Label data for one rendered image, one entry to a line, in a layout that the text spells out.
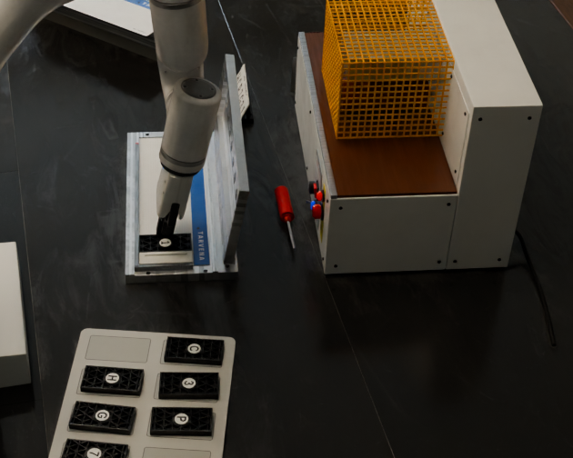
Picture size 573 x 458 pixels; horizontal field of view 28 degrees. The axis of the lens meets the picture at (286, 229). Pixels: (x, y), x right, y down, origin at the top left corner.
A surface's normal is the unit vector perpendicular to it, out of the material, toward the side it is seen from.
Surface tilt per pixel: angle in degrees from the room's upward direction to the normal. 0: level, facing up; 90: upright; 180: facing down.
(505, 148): 90
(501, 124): 90
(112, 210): 0
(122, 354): 0
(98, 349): 0
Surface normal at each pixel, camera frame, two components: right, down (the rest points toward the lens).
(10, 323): 0.10, -0.78
